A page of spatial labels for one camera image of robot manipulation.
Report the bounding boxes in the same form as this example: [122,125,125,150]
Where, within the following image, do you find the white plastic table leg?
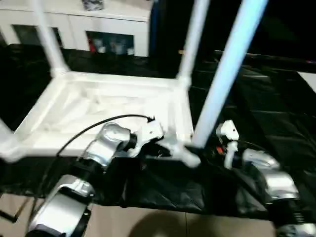
[175,0,211,86]
[0,118,27,163]
[34,0,71,76]
[191,0,270,150]

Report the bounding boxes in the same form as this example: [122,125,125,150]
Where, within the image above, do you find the black work mat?
[0,43,316,220]

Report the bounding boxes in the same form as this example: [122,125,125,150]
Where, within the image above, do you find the white flat board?
[297,71,316,93]

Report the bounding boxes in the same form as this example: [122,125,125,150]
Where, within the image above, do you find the blue vertical panel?
[150,0,160,57]

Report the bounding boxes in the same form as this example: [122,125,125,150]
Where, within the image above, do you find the white glass-door cabinet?
[0,0,151,57]

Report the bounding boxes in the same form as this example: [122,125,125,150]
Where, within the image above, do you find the grey glossy object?
[82,0,106,11]

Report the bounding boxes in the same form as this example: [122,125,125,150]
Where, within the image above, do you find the black folding chair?
[0,195,28,222]

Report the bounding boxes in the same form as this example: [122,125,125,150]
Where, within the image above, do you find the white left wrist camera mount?
[133,120,165,158]

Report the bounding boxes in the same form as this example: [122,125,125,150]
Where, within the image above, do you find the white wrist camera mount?
[133,120,165,158]
[216,120,240,170]

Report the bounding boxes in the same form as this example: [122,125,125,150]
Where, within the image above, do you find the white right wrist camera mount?
[216,120,240,170]

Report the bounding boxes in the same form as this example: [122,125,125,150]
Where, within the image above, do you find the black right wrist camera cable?
[232,139,270,151]

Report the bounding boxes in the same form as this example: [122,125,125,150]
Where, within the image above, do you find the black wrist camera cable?
[232,139,270,151]
[26,114,157,223]

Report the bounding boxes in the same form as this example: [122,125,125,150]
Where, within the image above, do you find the black left wrist camera cable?
[26,114,157,223]

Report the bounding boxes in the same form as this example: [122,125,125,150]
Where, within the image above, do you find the black metal rail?
[214,50,316,72]

